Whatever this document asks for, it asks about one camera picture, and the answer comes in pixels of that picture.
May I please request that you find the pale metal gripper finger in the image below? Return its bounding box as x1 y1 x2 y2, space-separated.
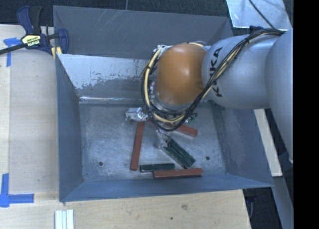
153 129 172 149
125 107 149 123

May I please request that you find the red-brown flat block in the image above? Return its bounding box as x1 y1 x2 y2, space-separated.
152 168 204 180
130 121 146 172
173 124 199 138

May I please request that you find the dark green flat block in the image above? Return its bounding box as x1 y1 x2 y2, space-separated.
139 163 176 173
161 137 196 170

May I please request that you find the grey metal bin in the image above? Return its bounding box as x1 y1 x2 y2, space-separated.
52 5 275 203

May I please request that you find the pale wood board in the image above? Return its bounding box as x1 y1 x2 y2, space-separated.
8 48 61 195

